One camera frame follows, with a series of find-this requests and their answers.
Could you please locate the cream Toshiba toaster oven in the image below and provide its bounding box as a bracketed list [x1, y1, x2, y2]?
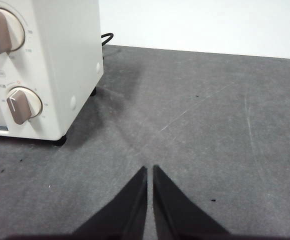
[0, 0, 105, 146]

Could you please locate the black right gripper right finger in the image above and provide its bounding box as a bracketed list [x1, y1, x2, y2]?
[152, 164, 232, 240]

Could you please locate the beige oven knob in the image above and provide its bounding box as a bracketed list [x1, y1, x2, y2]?
[6, 86, 44, 126]
[0, 7, 26, 56]

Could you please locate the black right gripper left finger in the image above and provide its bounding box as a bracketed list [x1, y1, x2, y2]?
[71, 165, 149, 240]

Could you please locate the black oven power cable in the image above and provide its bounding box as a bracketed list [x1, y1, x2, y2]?
[100, 32, 115, 47]

